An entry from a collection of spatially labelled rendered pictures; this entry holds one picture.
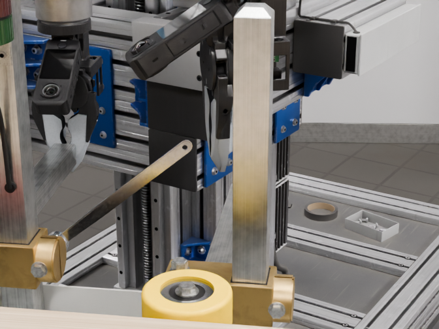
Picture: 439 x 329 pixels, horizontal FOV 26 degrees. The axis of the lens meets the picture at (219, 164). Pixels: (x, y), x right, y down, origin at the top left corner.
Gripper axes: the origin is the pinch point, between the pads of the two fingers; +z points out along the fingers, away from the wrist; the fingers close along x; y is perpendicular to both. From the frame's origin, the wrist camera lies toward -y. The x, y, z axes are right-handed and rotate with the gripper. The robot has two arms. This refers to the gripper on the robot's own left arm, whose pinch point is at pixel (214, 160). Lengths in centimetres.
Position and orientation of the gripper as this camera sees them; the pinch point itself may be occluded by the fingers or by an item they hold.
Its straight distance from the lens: 103.6
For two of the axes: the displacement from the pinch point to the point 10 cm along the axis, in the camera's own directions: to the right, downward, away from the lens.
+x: -2.1, -3.7, 9.1
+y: 9.8, -0.8, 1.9
